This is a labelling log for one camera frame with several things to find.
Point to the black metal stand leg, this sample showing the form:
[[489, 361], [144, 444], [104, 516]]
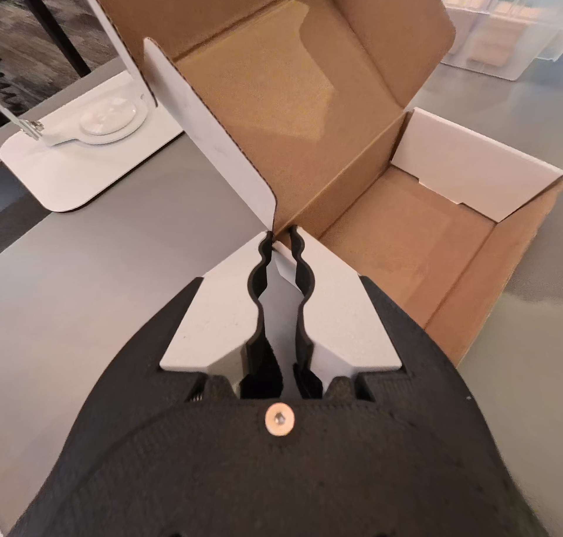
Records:
[[48, 22]]

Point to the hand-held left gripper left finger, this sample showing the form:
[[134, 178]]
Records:
[[211, 326]]

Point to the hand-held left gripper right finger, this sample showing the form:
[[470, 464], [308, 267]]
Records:
[[347, 326]]

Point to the white cardboard box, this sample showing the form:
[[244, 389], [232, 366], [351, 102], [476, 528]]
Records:
[[272, 84]]

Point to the clear plastic bin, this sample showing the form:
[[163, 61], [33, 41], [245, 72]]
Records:
[[541, 31]]

